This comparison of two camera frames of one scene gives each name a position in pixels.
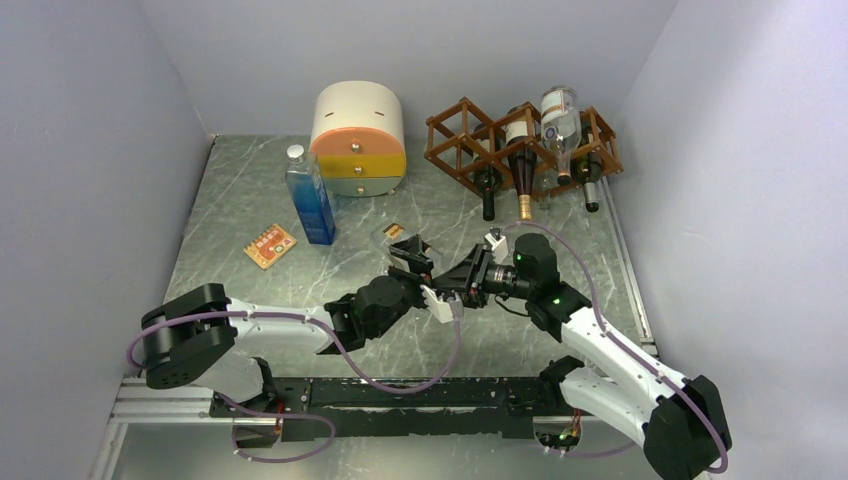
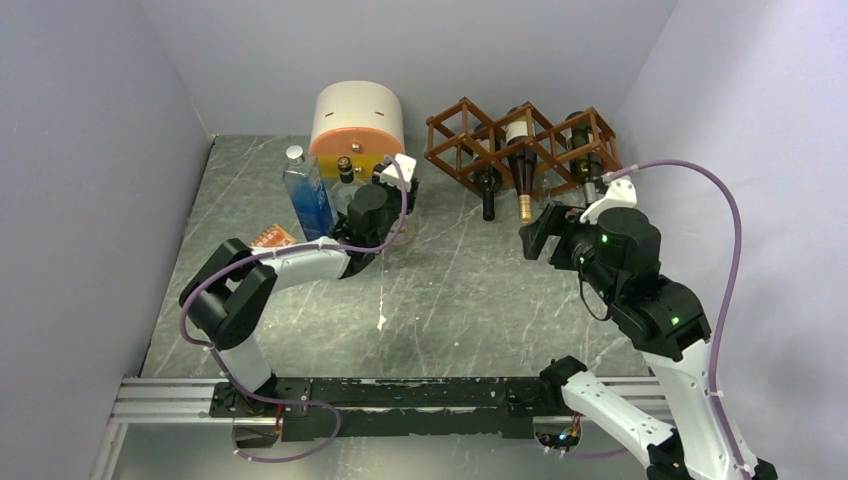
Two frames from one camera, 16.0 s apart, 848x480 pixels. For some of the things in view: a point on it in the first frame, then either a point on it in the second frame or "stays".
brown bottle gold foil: x=522 y=164 stays
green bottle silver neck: x=588 y=170 stays
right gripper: x=469 y=276 -> x=566 y=223
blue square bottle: x=305 y=180 stays
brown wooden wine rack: x=519 y=147 stays
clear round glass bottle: x=561 y=126 -> x=406 y=233
